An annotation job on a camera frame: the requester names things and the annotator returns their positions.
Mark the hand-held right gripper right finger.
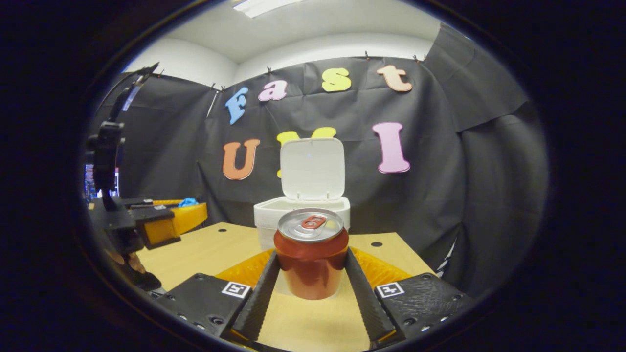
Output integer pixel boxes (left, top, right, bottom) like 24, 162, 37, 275
345, 247, 476, 343

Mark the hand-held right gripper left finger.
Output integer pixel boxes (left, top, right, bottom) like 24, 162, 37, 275
156, 249, 281, 342

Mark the red pop can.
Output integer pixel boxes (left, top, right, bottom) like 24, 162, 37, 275
273, 208, 350, 301

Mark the white desktop garbage bin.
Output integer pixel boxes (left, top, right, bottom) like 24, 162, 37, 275
253, 137, 351, 252

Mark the wooden desktop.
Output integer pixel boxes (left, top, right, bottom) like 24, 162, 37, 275
137, 222, 436, 352

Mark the black backdrop cloth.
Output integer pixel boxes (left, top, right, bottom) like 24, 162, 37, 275
86, 22, 551, 299

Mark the ceiling light panel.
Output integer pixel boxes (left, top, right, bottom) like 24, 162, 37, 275
232, 0, 304, 19

